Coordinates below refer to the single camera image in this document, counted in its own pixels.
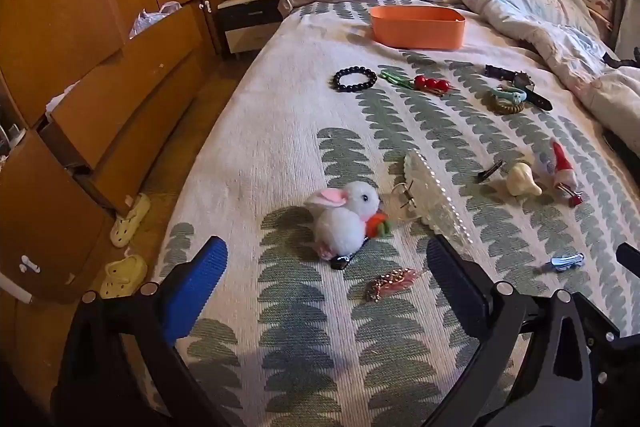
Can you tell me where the clear pearl claw clip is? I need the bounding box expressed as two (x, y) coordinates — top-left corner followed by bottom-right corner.
(392, 149), (473, 248)

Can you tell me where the gold pink hair clip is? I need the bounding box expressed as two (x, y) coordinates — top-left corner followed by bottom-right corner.
(365, 268), (418, 303)

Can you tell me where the red santa hat hair clip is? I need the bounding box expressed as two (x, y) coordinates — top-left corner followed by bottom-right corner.
(547, 139), (585, 206)

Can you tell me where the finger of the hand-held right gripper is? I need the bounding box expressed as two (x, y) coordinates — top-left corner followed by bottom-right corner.
(616, 243), (640, 279)

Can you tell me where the white plush bunny hair clip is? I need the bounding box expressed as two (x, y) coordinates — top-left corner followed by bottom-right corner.
(304, 181), (390, 270)

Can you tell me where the orange plastic basket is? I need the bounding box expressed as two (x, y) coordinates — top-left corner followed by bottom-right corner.
(369, 5), (467, 50)

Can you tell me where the black strap wristwatch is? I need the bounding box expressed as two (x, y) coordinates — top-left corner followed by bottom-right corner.
(484, 64), (554, 112)

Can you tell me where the floral light quilt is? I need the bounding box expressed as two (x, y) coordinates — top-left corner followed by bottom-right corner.
(422, 0), (640, 142)

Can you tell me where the cream garlic-shaped hair clip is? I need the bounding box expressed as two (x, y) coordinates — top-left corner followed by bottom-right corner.
(506, 162), (543, 196)

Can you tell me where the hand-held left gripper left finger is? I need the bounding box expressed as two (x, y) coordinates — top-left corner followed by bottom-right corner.
(50, 236), (236, 427)

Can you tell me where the wooden wardrobe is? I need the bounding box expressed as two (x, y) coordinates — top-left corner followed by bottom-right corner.
(0, 0), (223, 308)

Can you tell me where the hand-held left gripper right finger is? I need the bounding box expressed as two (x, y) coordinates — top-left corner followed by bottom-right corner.
(425, 234), (628, 427)

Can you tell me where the green hair clip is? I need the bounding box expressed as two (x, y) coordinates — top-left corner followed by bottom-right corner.
(380, 69), (416, 88)

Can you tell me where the brown coil hair tie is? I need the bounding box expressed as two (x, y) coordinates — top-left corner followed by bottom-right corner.
(489, 99), (526, 115)

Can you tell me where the small black hair clip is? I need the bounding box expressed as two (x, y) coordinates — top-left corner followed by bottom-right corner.
(477, 159), (505, 182)

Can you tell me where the black bead bracelet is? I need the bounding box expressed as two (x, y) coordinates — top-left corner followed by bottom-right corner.
(332, 66), (378, 94)

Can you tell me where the wooden nightstand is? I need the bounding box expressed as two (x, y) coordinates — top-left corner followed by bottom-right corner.
(216, 0), (286, 55)

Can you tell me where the red bead hair tie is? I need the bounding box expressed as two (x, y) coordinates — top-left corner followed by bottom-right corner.
(413, 75), (451, 96)

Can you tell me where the yellow slipper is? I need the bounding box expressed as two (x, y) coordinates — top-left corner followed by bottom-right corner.
(100, 255), (148, 299)
(110, 193), (152, 248)

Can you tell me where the plastic bag in drawer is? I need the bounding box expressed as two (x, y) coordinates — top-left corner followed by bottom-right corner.
(130, 2), (182, 38)

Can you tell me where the small blue hair clip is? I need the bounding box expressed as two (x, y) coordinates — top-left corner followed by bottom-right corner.
(550, 252), (586, 272)

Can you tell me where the blue hair tie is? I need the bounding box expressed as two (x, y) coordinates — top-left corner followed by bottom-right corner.
(490, 86), (528, 105)

